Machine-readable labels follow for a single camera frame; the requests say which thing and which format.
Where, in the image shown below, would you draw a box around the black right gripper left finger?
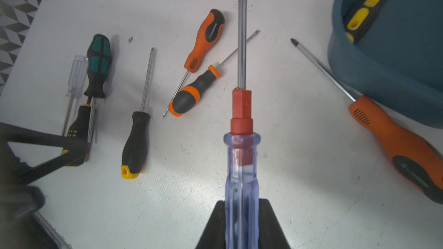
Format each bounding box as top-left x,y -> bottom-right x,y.
195,201 -> 226,249

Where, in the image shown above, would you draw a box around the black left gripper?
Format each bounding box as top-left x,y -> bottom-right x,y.
1,123 -> 90,249

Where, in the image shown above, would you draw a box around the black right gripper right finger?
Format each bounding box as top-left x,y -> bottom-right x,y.
258,198 -> 291,249

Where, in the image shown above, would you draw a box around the blue transparent handle screwdriver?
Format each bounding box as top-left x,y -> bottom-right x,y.
224,0 -> 261,249

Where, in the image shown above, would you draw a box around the black orange collar screwdriver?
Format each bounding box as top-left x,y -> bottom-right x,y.
168,48 -> 238,117

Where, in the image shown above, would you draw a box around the orange handle long screwdriver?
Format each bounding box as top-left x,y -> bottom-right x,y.
290,38 -> 443,204

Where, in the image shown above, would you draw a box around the orange black handle screwdriver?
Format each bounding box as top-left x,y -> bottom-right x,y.
170,9 -> 225,103

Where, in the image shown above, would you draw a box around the black yellow grip screwdriver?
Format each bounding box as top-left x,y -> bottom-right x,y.
343,0 -> 388,43

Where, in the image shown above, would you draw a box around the black yellow small screwdriver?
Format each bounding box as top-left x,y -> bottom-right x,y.
62,104 -> 91,167

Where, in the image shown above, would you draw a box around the black yellow tip screwdriver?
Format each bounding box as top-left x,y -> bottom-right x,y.
121,47 -> 156,180

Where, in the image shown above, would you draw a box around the teal plastic storage box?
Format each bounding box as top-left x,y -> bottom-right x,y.
328,0 -> 443,129

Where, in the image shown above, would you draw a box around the clear handle small screwdriver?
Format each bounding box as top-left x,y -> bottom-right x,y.
62,55 -> 88,136

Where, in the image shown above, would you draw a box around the green black handle screwdriver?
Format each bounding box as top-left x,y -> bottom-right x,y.
84,34 -> 113,144

